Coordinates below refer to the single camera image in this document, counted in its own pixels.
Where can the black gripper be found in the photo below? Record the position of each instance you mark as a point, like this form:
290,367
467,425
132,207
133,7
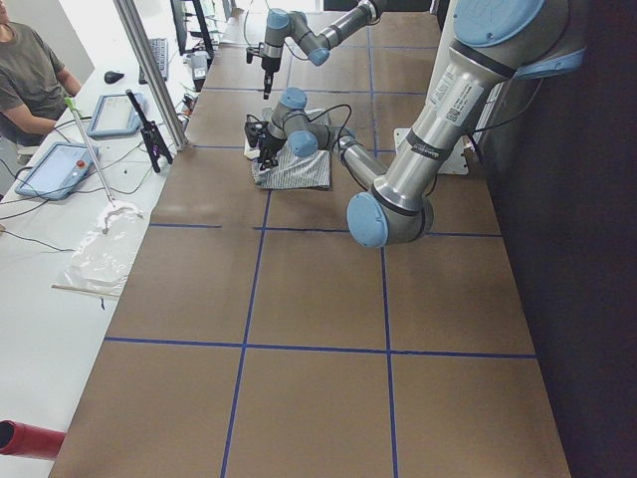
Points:
270,66
269,142

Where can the blue white striped polo shirt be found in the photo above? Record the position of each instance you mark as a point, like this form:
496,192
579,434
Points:
301,164

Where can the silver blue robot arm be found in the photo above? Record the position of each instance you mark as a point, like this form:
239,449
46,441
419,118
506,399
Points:
282,25
491,42

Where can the black spare gripper stand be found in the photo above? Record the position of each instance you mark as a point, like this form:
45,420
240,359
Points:
152,138

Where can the black keyboard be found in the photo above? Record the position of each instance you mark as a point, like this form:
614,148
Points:
159,51

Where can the black monitor stand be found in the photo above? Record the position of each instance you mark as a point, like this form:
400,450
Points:
191,28

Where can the far blue teach pendant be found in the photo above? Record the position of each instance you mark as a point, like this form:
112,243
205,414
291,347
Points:
114,116

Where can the blue teach pendant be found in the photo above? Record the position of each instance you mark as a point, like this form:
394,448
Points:
57,173
114,116

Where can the black computer mouse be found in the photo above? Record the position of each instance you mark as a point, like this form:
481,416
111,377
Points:
111,77

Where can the clear plastic bag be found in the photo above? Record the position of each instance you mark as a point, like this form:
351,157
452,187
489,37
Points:
103,262

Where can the silver reacher grabber stick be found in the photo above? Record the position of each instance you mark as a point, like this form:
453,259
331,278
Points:
115,208

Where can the near blue teach pendant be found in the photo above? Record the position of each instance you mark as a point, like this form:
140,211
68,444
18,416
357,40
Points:
57,173

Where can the seated person grey t-shirt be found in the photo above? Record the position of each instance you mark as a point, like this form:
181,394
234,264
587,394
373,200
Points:
34,83

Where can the thin wooden stick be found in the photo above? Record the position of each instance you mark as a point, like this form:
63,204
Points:
86,291

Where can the red cylinder tube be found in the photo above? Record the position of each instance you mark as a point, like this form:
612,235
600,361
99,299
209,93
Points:
30,441

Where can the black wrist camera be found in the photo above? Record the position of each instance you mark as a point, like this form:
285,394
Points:
253,52
255,130

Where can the aluminium frame post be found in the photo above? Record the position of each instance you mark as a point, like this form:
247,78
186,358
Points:
138,40

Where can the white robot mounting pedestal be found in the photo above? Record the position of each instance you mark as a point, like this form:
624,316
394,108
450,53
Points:
424,140

